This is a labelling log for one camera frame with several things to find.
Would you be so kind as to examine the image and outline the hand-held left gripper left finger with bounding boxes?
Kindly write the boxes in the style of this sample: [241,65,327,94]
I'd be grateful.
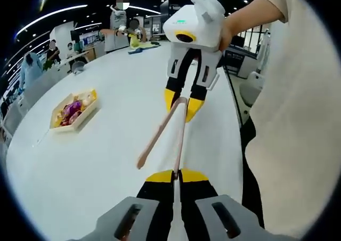
[66,168,178,241]

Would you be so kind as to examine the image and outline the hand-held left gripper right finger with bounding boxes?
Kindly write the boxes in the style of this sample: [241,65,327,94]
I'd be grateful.
[178,168,290,241]

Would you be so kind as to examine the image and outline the beige hexagonal food container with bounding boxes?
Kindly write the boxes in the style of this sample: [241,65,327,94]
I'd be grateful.
[50,89,101,133]

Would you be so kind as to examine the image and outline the person's right hand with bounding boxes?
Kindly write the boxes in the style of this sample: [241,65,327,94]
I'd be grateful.
[218,17,238,52]

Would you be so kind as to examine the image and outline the black cabinet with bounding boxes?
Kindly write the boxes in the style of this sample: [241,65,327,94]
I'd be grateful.
[223,45,258,79]

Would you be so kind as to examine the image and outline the white rounded object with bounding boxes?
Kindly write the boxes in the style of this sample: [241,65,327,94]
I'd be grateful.
[239,70,265,110]

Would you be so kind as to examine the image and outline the yellow green cloth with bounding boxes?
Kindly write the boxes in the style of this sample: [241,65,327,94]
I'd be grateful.
[129,34,160,50]

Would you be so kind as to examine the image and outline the person's black trousers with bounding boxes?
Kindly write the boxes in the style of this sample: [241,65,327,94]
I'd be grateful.
[239,115,267,230]

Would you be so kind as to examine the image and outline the grey tabletop object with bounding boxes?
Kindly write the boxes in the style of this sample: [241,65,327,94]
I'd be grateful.
[69,61,85,75]

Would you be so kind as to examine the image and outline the person in cream shirt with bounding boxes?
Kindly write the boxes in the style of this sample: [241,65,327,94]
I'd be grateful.
[245,0,341,236]

